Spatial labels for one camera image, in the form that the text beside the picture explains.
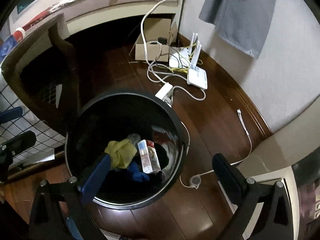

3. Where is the yellow cloth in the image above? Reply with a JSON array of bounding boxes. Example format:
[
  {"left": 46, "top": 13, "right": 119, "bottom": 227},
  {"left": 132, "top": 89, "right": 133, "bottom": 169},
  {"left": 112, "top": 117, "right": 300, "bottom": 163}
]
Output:
[{"left": 105, "top": 139, "right": 137, "bottom": 169}]

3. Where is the blue cloth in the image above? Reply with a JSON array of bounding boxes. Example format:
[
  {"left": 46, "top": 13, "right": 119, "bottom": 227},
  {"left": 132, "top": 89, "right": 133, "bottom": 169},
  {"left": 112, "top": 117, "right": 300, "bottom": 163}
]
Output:
[{"left": 127, "top": 161, "right": 150, "bottom": 182}]

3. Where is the pink and white carton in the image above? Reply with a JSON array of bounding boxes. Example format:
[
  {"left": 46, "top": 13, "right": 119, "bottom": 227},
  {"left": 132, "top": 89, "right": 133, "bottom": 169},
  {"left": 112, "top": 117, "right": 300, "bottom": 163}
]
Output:
[{"left": 137, "top": 140, "right": 161, "bottom": 174}]

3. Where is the clear plastic bag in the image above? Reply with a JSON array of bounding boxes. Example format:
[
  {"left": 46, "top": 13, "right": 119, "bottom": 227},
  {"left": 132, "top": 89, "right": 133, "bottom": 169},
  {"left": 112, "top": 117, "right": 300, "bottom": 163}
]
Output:
[{"left": 127, "top": 134, "right": 141, "bottom": 145}]

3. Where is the black trash bin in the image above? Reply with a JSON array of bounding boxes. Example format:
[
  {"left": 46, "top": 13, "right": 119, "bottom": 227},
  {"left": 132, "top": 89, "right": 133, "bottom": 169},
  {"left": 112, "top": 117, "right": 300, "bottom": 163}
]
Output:
[{"left": 65, "top": 89, "right": 189, "bottom": 210}]

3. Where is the checkered white tablecloth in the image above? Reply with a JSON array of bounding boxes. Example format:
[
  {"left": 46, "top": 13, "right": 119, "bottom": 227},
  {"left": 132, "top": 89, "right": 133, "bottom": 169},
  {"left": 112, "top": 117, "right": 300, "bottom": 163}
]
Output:
[{"left": 1, "top": 73, "right": 66, "bottom": 168}]

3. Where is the red paper cup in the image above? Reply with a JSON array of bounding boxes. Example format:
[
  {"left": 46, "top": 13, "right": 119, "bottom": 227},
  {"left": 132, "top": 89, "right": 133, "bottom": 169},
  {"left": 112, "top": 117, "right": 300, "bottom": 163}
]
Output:
[{"left": 13, "top": 27, "right": 25, "bottom": 43}]

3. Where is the white power strip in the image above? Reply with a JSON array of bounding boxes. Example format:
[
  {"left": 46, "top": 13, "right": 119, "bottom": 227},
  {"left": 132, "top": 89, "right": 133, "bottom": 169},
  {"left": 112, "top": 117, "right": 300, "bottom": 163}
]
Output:
[{"left": 155, "top": 82, "right": 173, "bottom": 107}]

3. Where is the white modem box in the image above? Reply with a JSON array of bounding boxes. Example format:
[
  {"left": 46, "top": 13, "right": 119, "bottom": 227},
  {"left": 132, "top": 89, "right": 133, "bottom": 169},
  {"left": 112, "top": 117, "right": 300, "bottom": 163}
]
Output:
[{"left": 187, "top": 66, "right": 208, "bottom": 90}]

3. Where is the white router with antennas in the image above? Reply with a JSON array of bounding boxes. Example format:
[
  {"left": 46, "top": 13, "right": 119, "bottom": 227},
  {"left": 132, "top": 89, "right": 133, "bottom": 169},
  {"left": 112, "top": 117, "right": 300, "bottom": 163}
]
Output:
[{"left": 169, "top": 33, "right": 203, "bottom": 70}]

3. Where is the bed with floral sheet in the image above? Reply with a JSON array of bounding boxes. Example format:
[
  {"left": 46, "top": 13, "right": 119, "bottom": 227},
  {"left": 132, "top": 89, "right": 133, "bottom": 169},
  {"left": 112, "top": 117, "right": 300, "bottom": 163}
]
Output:
[{"left": 8, "top": 0, "right": 161, "bottom": 38}]

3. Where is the cardboard box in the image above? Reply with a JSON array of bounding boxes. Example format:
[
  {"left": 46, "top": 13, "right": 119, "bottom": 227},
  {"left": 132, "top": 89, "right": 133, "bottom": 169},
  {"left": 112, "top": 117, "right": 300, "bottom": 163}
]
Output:
[{"left": 143, "top": 18, "right": 177, "bottom": 62}]

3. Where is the grey curtain right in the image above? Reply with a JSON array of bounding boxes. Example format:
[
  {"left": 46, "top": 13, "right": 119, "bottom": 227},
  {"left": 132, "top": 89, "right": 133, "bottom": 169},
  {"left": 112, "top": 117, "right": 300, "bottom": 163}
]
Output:
[{"left": 199, "top": 0, "right": 276, "bottom": 59}]

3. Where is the white charging cable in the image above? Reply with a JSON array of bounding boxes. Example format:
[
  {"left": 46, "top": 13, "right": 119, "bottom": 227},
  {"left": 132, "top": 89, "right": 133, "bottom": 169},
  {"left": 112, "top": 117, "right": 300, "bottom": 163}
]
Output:
[{"left": 179, "top": 108, "right": 253, "bottom": 190}]

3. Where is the thick white cable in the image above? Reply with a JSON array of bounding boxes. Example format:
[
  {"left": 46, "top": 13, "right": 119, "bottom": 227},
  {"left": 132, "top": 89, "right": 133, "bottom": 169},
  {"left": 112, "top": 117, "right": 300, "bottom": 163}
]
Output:
[{"left": 139, "top": 0, "right": 207, "bottom": 102}]

